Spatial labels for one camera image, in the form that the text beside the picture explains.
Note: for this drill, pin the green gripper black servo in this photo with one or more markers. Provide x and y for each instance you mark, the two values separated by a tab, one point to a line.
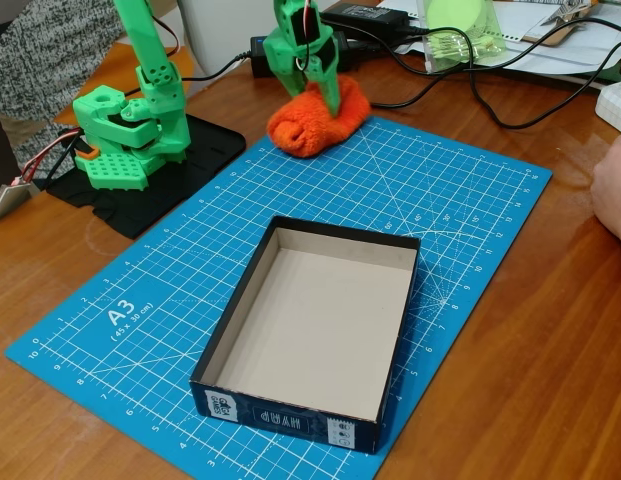
288	59

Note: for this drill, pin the orange fluffy sock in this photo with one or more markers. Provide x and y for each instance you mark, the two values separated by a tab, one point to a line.
315	125

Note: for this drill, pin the green 3D-printed robot arm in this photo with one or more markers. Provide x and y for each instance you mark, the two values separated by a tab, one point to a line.
160	100

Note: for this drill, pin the white box corner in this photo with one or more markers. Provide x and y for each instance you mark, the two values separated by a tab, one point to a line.
615	107

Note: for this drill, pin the person's bare hand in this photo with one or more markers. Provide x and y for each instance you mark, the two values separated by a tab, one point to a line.
612	195

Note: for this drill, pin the large black power adapter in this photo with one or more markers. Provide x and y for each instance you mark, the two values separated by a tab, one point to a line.
350	55

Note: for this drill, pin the slim black power adapter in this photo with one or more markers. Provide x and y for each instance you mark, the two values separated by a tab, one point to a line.
365	14

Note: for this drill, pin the clear bag with green contents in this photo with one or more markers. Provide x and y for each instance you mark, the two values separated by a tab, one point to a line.
460	35

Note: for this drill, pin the white paper sheets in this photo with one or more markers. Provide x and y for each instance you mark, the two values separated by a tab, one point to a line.
540	55

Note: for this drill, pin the black cardboard box lid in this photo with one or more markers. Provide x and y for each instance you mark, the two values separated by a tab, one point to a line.
310	320

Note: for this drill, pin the brown cardboard clipboard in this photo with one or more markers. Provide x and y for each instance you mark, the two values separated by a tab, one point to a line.
550	34

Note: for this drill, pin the blue A3 cutting mat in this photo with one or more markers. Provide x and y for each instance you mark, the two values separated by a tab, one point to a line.
155	280

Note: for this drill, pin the metal binder clip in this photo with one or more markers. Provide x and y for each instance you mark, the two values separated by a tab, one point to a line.
565	11

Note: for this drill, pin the grey speckled fabric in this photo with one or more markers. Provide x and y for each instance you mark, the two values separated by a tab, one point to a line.
40	60

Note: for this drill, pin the silver circuit board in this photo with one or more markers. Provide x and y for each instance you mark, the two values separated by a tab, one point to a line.
7	200

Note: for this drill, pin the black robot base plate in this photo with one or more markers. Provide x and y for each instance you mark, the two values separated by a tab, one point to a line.
205	150

